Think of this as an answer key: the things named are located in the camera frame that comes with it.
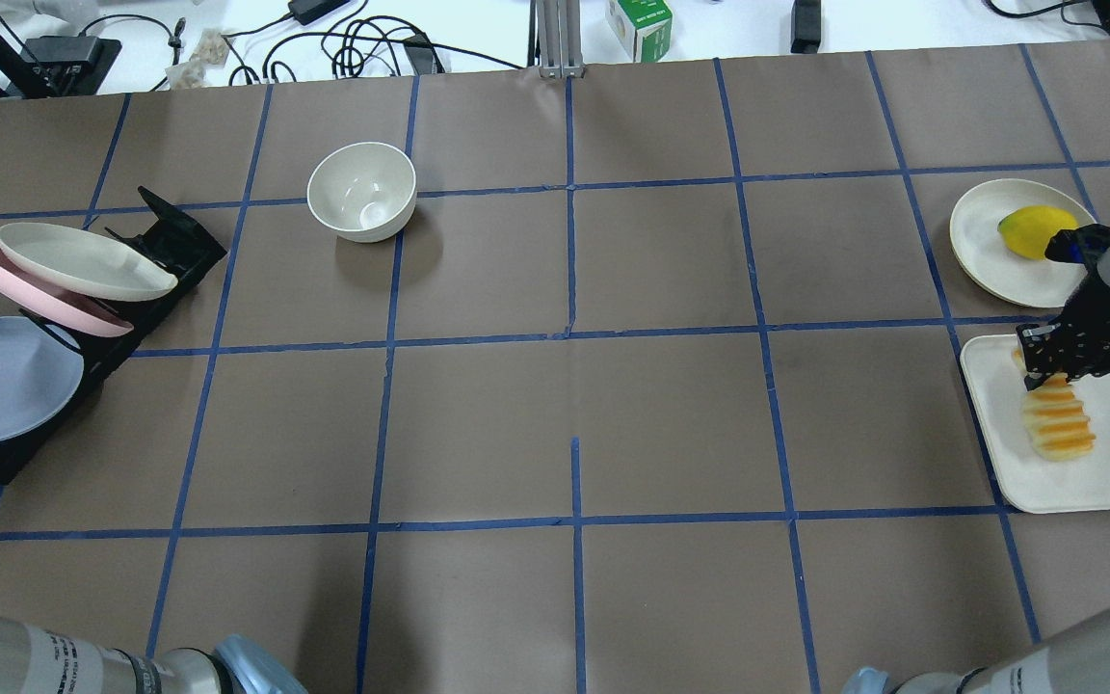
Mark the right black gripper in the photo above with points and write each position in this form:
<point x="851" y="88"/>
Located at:
<point x="1100" y="315"/>

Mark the cream bowl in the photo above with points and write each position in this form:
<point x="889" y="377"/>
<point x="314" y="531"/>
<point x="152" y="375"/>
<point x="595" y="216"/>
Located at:
<point x="365" y="192"/>

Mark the black plate rack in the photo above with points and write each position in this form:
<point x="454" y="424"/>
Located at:
<point x="175" y="241"/>

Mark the black power adapter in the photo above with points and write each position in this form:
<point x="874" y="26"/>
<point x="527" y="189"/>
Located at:
<point x="805" y="27"/>

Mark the cream plate in rack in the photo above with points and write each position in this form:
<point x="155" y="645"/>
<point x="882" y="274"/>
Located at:
<point x="85" y="262"/>

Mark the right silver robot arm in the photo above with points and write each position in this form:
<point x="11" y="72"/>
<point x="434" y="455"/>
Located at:
<point x="1076" y="660"/>

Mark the sliced yellow bread loaf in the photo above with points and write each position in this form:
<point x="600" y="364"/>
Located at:
<point x="1055" y="421"/>

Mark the cream plate with lemon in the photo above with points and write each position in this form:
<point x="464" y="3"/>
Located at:
<point x="978" y="244"/>

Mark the white rectangular tray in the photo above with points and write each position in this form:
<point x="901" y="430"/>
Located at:
<point x="1026" y="479"/>

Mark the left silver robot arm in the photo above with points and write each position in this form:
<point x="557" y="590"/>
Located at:
<point x="38" y="660"/>

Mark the green white carton box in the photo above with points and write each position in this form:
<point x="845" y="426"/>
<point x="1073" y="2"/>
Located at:
<point x="644" y="28"/>

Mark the pink plate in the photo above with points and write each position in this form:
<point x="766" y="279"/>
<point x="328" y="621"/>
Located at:
<point x="70" y="310"/>

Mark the blue plate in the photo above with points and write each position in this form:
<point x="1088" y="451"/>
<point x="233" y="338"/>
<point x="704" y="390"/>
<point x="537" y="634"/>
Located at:
<point x="40" y="370"/>

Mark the aluminium frame post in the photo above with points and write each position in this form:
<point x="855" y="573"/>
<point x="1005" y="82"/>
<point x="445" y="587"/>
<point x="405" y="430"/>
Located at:
<point x="554" y="45"/>

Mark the yellow lemon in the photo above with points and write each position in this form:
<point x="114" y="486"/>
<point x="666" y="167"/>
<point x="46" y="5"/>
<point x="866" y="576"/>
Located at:
<point x="1027" y="231"/>

